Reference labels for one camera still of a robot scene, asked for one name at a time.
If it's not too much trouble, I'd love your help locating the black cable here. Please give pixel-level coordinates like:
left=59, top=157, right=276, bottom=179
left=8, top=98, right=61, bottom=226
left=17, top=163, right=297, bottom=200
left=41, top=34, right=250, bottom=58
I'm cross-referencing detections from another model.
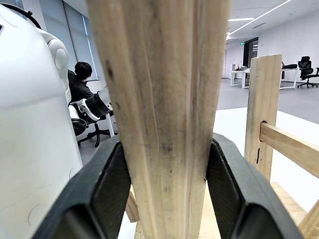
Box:
left=4, top=3, right=43, bottom=30

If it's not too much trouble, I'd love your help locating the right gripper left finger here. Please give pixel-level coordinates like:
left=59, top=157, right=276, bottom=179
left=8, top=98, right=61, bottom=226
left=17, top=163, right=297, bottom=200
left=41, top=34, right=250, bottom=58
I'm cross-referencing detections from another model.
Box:
left=32, top=140, right=132, bottom=239

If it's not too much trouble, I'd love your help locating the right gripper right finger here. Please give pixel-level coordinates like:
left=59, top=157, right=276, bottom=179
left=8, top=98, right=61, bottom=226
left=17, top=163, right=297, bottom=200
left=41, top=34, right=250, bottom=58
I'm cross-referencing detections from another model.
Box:
left=205, top=132, right=304, bottom=239

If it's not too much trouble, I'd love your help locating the person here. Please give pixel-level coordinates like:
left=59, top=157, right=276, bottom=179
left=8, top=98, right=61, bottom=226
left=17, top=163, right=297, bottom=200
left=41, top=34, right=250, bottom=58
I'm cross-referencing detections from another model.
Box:
left=67, top=61, right=110, bottom=103

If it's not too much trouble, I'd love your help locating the wooden cross bar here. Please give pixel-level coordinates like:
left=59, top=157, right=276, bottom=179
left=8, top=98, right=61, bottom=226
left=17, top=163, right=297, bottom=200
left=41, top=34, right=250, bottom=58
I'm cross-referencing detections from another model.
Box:
left=260, top=121, right=319, bottom=179

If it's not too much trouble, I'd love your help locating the robot body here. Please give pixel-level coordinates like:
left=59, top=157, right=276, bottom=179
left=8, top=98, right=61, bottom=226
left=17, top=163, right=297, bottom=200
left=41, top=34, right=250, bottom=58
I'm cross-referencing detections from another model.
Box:
left=0, top=3, right=83, bottom=239

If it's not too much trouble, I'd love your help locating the wooden leg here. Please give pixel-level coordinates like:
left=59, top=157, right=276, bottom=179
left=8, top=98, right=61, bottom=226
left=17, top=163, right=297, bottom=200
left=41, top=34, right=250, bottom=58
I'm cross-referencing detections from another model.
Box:
left=86, top=0, right=232, bottom=239
left=244, top=54, right=283, bottom=183

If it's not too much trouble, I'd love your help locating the white office chair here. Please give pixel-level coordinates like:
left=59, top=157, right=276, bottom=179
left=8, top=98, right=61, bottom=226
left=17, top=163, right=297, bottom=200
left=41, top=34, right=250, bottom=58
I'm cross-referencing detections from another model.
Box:
left=68, top=102, right=116, bottom=148

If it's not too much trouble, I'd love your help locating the black office chair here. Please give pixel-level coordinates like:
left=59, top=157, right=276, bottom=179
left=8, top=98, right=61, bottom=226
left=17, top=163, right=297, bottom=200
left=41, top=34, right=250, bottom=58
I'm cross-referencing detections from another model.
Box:
left=296, top=56, right=319, bottom=89

